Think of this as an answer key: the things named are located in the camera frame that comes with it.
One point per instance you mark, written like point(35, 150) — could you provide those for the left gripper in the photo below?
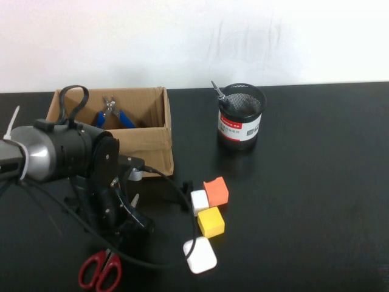
point(108, 207)

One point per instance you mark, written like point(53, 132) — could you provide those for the white rounded earbuds case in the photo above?
point(202, 257)

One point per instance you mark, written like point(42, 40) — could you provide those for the black precision screwdriver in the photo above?
point(221, 97)

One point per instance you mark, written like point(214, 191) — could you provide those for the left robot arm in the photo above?
point(70, 149)

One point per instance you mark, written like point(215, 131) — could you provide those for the black plastic clip stand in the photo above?
point(185, 187)

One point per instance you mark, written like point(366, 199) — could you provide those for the small white block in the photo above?
point(199, 202)

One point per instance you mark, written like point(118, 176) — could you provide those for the yellow cube block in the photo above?
point(211, 223)

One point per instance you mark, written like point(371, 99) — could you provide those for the open brown cardboard box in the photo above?
point(146, 146)

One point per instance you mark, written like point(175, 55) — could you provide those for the orange foam block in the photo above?
point(216, 193)

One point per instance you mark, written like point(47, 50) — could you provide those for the black mesh pen holder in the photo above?
point(238, 129)

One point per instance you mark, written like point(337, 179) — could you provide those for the white zip tie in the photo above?
point(12, 121)

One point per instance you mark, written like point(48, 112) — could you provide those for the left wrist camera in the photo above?
point(133, 170)

